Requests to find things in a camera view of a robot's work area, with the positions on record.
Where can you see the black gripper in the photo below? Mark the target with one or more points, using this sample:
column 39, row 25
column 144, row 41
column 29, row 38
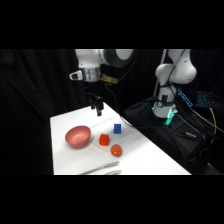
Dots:
column 90, row 90

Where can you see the blue cube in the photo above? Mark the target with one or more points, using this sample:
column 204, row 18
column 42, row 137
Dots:
column 117, row 128

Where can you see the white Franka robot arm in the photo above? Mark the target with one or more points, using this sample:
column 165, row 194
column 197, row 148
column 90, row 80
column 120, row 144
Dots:
column 176, row 71

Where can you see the red cube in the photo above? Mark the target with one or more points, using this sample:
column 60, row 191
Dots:
column 104, row 139

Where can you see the pink bowl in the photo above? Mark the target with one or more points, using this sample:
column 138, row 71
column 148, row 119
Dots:
column 78, row 136

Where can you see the orange spotted strawberry toy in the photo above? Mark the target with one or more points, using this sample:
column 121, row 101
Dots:
column 116, row 150

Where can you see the long silver utensil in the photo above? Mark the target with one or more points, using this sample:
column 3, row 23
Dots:
column 100, row 167

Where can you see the black curtain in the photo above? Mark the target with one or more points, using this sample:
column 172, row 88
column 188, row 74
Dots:
column 33, row 100

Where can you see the short silver utensil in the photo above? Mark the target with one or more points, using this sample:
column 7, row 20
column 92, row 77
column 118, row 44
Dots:
column 113, row 172

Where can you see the dark pen with blue tip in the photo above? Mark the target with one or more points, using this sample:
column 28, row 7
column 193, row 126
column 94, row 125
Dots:
column 189, row 134

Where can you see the black robot stand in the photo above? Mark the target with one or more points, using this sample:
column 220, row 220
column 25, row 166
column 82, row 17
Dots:
column 186, row 146

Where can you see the teal lit device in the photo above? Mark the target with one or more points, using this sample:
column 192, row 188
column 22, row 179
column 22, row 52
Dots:
column 205, row 99

